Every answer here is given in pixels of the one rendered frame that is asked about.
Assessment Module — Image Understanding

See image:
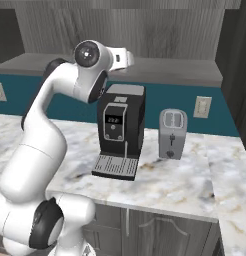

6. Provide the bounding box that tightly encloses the dark grey tall cabinet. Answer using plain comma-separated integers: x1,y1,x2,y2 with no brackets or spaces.
214,0,246,155

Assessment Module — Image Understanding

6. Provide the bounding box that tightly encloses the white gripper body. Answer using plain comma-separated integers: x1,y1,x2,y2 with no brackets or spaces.
124,50,136,70

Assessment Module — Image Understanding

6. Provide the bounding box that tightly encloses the grey cabinet door handle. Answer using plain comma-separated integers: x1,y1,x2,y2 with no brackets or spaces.
125,207,131,238

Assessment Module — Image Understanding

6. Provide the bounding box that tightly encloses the black coffee machine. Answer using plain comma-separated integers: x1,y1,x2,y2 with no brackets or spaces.
91,83,147,182

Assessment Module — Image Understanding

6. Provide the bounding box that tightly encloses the grey wood wall cabinet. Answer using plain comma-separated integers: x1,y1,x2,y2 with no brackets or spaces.
0,0,243,88

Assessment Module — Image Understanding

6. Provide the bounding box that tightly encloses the grey base cabinet door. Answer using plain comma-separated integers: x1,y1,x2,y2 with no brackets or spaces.
127,208,220,256
82,203,123,256

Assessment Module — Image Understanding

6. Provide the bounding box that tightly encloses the grey toaster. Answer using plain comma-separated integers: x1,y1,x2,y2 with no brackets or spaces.
157,108,189,161

